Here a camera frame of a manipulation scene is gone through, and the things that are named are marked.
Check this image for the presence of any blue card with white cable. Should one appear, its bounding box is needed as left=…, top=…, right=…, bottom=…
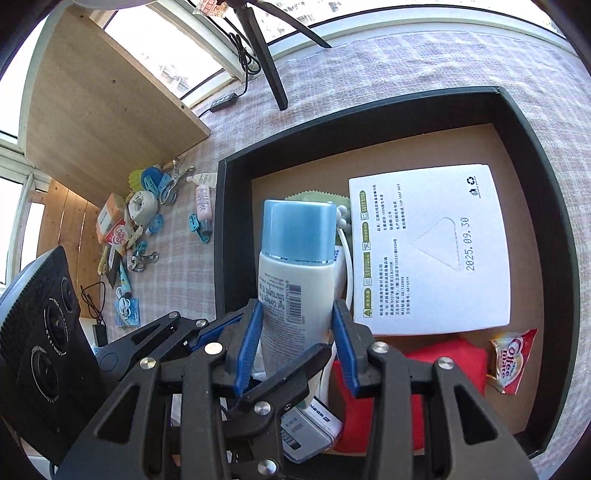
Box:
left=113, top=285, right=141, bottom=328

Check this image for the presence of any white tape roll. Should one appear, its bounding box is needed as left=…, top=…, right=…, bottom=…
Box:
left=126, top=190, right=160, bottom=224

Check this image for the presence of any wooden board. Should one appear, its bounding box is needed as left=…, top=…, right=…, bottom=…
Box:
left=18, top=7, right=212, bottom=208

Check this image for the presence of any black power adapter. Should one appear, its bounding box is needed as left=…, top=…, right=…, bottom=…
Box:
left=210, top=92, right=240, bottom=112

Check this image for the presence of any coffee creamer packet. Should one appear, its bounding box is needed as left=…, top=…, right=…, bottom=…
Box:
left=489, top=329, right=539, bottom=395
left=104, top=220, right=130, bottom=254

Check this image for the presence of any white cable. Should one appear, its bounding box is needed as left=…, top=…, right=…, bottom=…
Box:
left=318, top=231, right=356, bottom=398

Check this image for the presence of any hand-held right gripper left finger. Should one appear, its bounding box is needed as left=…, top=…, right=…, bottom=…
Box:
left=55, top=299, right=265, bottom=480

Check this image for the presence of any red cloth pouch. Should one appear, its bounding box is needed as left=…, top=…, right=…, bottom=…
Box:
left=330, top=337, right=489, bottom=454

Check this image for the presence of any white tissue packet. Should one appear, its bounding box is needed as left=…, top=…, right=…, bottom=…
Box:
left=281, top=399, right=343, bottom=463

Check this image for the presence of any black adapter cable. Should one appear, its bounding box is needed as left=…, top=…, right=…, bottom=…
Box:
left=226, top=18, right=263, bottom=100

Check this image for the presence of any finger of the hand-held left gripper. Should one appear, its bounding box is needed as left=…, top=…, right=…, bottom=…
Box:
left=99, top=311, right=245, bottom=376
left=225, top=344, right=333, bottom=480

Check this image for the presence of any black charger with cable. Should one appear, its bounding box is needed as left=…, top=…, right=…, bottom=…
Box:
left=81, top=282, right=109, bottom=347

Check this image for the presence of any metal spring clip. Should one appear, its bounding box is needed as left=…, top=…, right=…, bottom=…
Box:
left=129, top=251, right=159, bottom=273
left=159, top=158, right=195, bottom=205

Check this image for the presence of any black tripod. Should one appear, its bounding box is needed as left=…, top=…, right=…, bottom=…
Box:
left=224, top=0, right=333, bottom=112

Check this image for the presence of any small orange box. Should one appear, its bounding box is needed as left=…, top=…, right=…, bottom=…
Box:
left=95, top=193, right=126, bottom=243

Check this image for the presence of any wooden slat panel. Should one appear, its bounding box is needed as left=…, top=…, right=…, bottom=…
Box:
left=37, top=178, right=100, bottom=278

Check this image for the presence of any white bottle with blue cap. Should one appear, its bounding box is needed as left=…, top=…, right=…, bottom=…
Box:
left=257, top=198, right=340, bottom=384

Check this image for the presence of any black tray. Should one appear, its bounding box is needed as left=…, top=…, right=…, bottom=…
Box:
left=215, top=85, right=580, bottom=460

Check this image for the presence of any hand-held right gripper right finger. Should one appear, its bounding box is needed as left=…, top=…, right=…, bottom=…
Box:
left=331, top=300, right=536, bottom=480

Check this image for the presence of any white flat box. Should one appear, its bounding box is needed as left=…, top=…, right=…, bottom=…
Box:
left=348, top=164, right=512, bottom=336

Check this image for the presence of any pink tube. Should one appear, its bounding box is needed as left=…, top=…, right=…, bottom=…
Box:
left=195, top=184, right=214, bottom=233

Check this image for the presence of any pink checked tablecloth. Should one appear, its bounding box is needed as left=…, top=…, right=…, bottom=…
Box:
left=99, top=18, right=591, bottom=480

